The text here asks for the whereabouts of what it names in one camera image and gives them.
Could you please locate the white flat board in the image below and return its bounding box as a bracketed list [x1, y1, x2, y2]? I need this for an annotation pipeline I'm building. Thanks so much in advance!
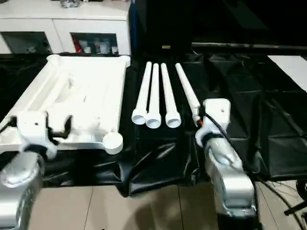
[267, 54, 307, 92]

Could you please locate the black mat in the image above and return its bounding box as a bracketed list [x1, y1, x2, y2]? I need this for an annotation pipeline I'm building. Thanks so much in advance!
[0, 52, 307, 197]

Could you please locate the dark metal rail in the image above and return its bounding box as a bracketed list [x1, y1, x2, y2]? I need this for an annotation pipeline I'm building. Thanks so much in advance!
[192, 42, 307, 51]

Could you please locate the white plastic table leg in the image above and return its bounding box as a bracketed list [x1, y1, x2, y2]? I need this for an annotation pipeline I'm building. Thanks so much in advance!
[160, 62, 182, 128]
[131, 61, 153, 125]
[175, 62, 201, 126]
[145, 62, 162, 129]

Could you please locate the black box with tan label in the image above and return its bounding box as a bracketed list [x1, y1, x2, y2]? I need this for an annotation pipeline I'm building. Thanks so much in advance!
[134, 0, 192, 54]

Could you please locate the white cabinet with glass doors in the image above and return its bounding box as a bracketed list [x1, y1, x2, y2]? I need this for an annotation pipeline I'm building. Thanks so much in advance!
[0, 0, 131, 57]

